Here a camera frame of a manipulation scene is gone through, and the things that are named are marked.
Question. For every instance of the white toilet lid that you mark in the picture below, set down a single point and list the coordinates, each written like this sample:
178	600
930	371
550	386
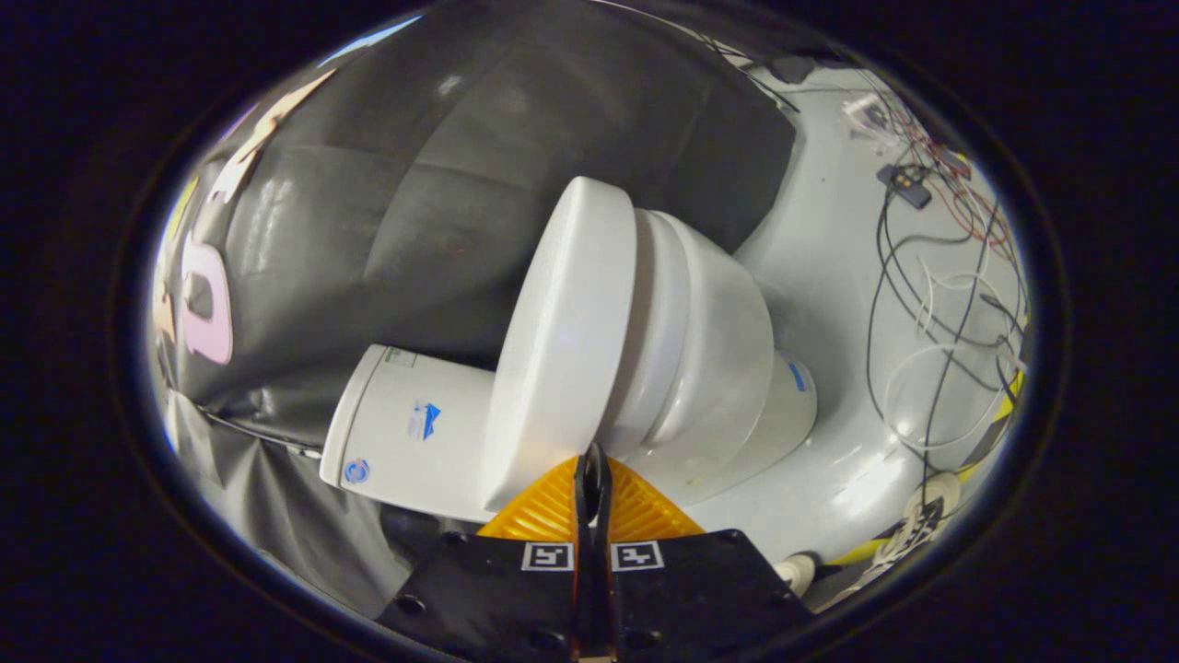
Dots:
562	350

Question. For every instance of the white ceramic toilet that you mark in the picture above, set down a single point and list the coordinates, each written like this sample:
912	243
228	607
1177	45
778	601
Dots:
718	350

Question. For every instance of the small black flat device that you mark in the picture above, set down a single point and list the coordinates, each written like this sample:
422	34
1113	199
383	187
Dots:
907	189

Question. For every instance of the black backdrop cloth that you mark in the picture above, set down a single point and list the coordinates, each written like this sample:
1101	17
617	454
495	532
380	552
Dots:
368	230

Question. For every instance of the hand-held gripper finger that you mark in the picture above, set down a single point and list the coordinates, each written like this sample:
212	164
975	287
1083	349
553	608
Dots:
603	497
583	497

